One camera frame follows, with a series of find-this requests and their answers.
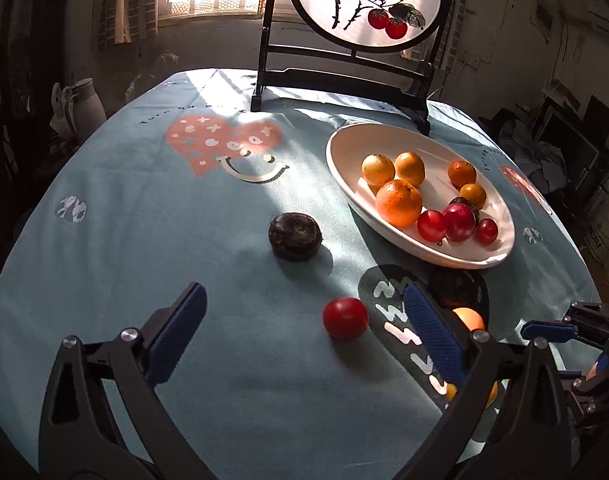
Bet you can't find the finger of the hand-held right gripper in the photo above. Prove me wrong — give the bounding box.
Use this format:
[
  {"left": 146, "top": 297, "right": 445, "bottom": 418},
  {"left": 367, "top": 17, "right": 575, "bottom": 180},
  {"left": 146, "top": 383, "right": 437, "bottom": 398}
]
[
  {"left": 521, "top": 301, "right": 609, "bottom": 348},
  {"left": 571, "top": 349, "right": 609, "bottom": 428}
]

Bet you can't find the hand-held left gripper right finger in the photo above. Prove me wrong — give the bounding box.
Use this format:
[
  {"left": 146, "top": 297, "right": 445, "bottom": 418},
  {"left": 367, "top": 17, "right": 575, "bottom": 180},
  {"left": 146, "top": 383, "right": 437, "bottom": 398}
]
[{"left": 399, "top": 282, "right": 573, "bottom": 480}]

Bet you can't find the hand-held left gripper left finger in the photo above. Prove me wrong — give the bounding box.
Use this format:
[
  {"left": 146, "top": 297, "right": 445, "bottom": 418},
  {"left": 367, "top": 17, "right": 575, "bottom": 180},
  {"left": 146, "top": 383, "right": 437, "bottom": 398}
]
[{"left": 38, "top": 281, "right": 208, "bottom": 480}]

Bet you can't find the small orange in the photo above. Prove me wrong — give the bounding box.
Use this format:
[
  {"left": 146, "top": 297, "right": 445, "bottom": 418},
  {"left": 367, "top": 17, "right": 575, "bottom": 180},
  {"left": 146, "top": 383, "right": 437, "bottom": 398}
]
[{"left": 452, "top": 307, "right": 486, "bottom": 332}]

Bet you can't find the large dark red plum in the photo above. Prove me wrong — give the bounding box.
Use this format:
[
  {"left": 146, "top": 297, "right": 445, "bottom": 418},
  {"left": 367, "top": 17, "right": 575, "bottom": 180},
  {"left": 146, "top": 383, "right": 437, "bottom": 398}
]
[{"left": 443, "top": 203, "right": 477, "bottom": 242}]

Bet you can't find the orange-yellow round fruit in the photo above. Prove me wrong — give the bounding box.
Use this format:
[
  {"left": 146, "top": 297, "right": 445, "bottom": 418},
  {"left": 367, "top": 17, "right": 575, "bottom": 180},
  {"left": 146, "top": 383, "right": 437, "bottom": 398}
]
[{"left": 394, "top": 152, "right": 426, "bottom": 187}]

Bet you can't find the yellow round fruit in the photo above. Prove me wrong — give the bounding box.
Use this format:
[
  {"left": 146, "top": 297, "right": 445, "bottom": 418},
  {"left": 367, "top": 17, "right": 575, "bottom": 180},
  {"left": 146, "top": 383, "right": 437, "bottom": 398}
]
[
  {"left": 361, "top": 154, "right": 396, "bottom": 188},
  {"left": 445, "top": 380, "right": 499, "bottom": 408}
]

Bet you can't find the white oval plate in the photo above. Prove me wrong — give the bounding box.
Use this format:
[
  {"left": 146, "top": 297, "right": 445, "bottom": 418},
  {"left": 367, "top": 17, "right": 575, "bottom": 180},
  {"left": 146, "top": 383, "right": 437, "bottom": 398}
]
[{"left": 325, "top": 122, "right": 516, "bottom": 270}]

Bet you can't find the light blue printed tablecloth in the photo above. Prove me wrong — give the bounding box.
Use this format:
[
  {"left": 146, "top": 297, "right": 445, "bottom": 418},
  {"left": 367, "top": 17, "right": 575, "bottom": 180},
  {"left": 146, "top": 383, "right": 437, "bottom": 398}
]
[{"left": 0, "top": 67, "right": 603, "bottom": 476}]

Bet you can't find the pile of grey clothes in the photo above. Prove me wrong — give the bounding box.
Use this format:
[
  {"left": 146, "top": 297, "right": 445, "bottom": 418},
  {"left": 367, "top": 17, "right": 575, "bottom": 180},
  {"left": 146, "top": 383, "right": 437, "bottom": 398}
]
[{"left": 479, "top": 110, "right": 555, "bottom": 196}]

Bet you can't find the black framed monitor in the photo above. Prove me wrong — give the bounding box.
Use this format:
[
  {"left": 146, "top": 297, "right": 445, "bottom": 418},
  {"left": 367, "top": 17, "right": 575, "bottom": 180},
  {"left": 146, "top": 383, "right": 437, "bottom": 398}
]
[{"left": 535, "top": 95, "right": 609, "bottom": 181}]

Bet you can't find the white ceramic pitcher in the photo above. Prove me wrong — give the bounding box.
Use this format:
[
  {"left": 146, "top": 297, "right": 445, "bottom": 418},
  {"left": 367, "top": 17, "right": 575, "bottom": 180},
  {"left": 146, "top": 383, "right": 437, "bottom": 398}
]
[{"left": 51, "top": 78, "right": 108, "bottom": 138}]

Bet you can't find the round painted table screen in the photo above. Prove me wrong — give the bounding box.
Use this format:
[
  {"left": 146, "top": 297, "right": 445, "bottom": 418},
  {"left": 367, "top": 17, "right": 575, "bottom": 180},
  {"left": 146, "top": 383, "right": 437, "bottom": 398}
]
[{"left": 250, "top": 0, "right": 463, "bottom": 136}]

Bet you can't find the checked curtain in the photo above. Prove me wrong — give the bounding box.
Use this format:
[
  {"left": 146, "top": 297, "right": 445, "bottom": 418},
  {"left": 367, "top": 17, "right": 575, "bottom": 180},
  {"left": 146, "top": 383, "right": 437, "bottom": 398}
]
[
  {"left": 92, "top": 0, "right": 160, "bottom": 51},
  {"left": 402, "top": 7, "right": 473, "bottom": 73}
]

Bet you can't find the wall vent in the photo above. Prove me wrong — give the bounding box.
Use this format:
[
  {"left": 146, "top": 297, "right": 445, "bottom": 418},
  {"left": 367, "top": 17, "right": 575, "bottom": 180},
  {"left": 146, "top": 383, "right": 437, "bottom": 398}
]
[{"left": 529, "top": 0, "right": 553, "bottom": 43}]

